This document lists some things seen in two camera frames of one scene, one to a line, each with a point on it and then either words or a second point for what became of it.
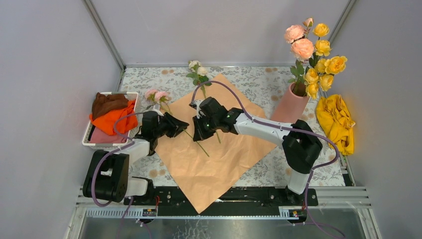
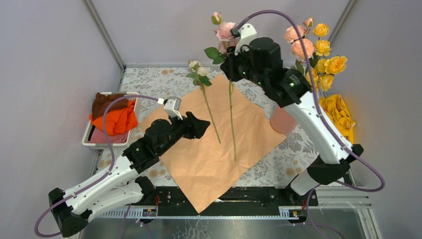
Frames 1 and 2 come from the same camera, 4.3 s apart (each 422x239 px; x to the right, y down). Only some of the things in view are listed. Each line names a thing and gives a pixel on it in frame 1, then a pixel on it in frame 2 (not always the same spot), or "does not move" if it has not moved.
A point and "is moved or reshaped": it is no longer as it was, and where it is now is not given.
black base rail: (233, 201) does not move
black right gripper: (199, 134) → (228, 65)
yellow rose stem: (322, 66) does not move
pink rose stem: (163, 104) is moved or reshaped
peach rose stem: (302, 49) does not move
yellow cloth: (335, 117) does not move
